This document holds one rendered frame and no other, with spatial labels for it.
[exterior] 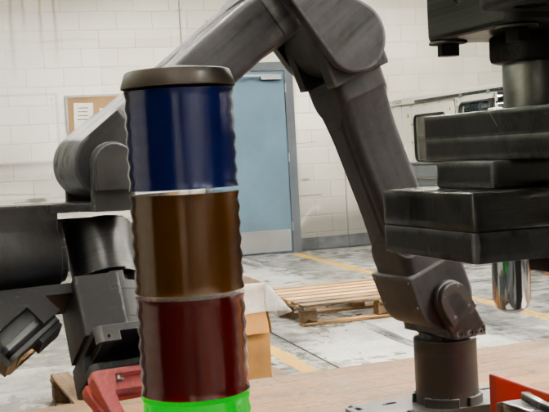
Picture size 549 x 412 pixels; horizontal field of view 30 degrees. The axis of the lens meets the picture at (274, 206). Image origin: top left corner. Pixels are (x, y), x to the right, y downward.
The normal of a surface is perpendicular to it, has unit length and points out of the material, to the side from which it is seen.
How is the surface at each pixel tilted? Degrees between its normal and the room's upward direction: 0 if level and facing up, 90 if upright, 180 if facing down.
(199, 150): 76
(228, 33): 90
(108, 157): 90
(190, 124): 104
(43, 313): 60
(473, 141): 90
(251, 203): 90
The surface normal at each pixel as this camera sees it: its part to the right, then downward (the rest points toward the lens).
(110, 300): 0.31, -0.47
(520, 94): -0.66, 0.07
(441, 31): -0.94, 0.07
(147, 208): -0.58, -0.17
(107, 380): 0.40, -0.14
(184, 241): 0.02, -0.19
